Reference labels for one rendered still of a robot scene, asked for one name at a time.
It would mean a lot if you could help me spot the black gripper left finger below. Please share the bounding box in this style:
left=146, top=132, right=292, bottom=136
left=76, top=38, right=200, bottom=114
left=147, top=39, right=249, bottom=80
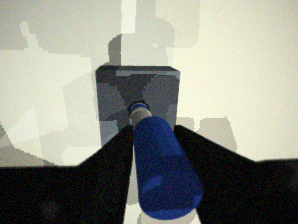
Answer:
left=0, top=125, right=133, bottom=224

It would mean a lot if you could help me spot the dark grey block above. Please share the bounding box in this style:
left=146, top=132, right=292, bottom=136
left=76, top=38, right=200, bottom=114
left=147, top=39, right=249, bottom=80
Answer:
left=95, top=65, right=181, bottom=147

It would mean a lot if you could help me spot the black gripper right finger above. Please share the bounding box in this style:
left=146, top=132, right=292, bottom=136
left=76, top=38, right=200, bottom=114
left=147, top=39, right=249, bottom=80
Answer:
left=174, top=125, right=298, bottom=224

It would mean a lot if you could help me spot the dark blue marker cap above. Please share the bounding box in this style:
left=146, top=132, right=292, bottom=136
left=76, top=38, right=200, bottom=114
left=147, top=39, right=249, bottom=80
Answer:
left=133, top=116, right=204, bottom=220

